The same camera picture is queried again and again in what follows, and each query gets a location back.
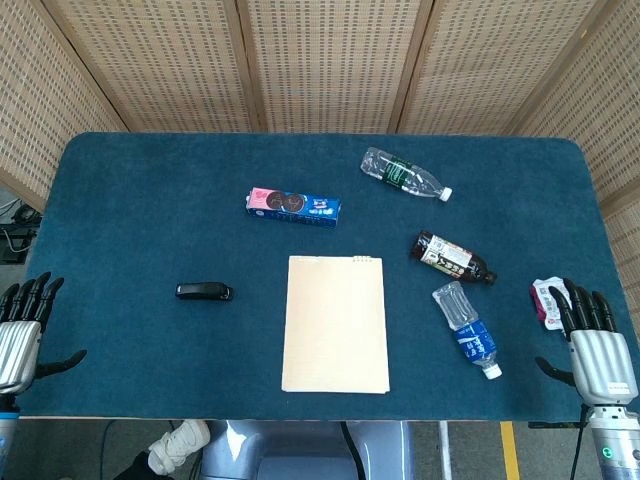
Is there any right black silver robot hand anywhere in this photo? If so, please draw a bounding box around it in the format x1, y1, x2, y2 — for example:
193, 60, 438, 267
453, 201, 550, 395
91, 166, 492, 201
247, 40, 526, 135
534, 277, 640, 406

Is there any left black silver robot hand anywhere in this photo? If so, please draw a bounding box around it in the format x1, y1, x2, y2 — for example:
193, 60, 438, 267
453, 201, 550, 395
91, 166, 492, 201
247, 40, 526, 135
0, 271, 88, 397

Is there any black stapler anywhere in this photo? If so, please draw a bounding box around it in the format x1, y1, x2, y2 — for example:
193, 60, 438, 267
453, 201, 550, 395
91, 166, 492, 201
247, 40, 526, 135
175, 282, 237, 303

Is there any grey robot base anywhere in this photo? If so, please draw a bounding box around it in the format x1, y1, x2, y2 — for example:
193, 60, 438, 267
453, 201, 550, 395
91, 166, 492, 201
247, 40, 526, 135
198, 419, 416, 480

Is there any yellow spiral-bound notepad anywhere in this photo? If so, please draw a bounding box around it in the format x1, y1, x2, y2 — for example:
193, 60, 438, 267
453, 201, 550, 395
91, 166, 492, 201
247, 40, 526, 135
280, 254, 391, 396

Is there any white red snack packet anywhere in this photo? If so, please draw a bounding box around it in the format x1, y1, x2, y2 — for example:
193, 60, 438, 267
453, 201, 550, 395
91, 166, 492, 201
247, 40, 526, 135
530, 277, 572, 332

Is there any black floor equipment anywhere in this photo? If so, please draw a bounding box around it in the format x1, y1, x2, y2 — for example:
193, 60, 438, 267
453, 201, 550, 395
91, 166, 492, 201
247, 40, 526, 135
0, 198, 42, 266

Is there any clear bottle blue label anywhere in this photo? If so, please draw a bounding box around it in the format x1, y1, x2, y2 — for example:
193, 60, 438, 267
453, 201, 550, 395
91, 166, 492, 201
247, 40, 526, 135
432, 281, 504, 381

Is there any white table leg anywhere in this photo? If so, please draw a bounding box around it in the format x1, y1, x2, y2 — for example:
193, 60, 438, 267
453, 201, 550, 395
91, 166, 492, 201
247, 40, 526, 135
438, 420, 455, 480

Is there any blue table mat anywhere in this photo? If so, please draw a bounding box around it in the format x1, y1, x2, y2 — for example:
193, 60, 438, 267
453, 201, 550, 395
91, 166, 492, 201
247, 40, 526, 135
18, 131, 640, 422

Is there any white sneaker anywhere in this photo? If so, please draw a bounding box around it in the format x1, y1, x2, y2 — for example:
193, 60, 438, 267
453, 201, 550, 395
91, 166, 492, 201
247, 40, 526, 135
147, 419, 212, 476

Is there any dark tea bottle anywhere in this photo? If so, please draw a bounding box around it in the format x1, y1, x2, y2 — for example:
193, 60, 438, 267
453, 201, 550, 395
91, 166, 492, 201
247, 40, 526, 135
410, 230, 498, 287

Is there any clear bottle green label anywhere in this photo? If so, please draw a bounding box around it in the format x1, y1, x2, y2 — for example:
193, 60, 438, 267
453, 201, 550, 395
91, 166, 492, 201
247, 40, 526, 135
360, 146, 454, 203

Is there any blue cookie box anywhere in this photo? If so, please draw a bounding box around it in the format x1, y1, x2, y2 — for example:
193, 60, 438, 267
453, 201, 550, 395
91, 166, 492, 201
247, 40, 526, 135
245, 186, 343, 231

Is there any woven folding screen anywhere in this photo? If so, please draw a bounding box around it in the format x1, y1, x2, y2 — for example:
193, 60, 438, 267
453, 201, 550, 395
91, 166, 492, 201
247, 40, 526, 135
0, 0, 640, 321

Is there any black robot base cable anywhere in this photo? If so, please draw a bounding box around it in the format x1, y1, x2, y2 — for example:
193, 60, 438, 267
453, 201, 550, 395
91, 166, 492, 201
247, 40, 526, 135
341, 421, 372, 480

